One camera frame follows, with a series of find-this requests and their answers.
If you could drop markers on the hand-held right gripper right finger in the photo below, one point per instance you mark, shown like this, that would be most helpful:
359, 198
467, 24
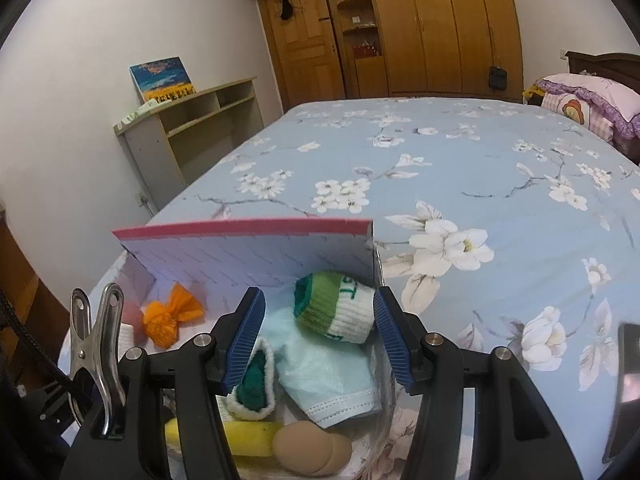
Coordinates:
395, 345

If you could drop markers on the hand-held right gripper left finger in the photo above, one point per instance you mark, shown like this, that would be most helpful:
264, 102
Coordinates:
246, 342

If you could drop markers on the green sock with fluffy trim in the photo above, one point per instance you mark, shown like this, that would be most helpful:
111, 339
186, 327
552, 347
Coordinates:
252, 385

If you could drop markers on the green and white sock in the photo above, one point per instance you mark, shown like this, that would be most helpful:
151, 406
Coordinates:
335, 310

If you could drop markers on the pink cardboard box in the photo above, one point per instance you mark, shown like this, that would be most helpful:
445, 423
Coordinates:
250, 260

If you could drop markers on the light blue face mask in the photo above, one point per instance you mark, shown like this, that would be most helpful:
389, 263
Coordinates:
320, 380

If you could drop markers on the orange cloth pouch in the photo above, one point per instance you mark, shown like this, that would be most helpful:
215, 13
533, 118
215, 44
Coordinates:
162, 325

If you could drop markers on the yellow foam sponge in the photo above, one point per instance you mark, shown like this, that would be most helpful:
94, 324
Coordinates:
250, 438

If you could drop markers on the pink makeup sponge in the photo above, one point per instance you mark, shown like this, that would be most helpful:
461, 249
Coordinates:
134, 317

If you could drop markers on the beige makeup sponge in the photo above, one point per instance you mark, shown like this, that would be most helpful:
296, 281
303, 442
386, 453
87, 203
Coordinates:
310, 450

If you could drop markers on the metal spring clamp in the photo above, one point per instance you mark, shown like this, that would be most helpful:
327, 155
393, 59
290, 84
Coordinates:
107, 340

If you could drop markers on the blue floral bedsheet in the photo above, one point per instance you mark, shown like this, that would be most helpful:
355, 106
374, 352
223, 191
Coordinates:
475, 185

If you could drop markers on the beige wooden shelf unit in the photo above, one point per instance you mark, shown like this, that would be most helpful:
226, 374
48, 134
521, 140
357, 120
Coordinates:
160, 155

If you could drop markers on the brown wooden furniture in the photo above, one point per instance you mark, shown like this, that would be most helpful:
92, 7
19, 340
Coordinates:
25, 280

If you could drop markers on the dark flat panel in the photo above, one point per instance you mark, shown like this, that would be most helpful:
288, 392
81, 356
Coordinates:
625, 390

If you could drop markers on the green and white packet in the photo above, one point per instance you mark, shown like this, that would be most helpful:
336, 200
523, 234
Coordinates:
142, 110

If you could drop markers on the blue and yellow painting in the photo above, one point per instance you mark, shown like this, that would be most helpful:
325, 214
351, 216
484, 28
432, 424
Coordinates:
162, 80

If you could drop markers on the black bag on wardrobe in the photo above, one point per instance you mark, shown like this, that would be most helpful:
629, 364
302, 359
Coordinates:
497, 78

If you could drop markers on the yellow plush item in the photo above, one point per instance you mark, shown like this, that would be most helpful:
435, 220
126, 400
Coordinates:
533, 94

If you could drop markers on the red items on shelf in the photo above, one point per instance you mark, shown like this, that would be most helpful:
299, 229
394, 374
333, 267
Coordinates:
366, 50

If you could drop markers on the wooden door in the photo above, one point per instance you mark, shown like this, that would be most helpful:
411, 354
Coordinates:
305, 50

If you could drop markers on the pink cartoon pillow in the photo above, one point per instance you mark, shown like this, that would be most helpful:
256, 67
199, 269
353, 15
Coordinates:
585, 105

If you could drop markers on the wooden corner shelf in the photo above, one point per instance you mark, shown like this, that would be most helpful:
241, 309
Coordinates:
360, 35

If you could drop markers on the wooden wardrobe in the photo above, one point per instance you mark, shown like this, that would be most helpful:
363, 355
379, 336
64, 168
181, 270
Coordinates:
440, 25

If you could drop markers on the black item on door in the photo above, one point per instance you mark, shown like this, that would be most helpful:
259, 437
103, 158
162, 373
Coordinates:
287, 8

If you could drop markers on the dark wooden headboard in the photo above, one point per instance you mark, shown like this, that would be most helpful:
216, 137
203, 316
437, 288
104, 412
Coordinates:
605, 62

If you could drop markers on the wall socket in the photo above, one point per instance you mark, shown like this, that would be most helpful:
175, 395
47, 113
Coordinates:
142, 199

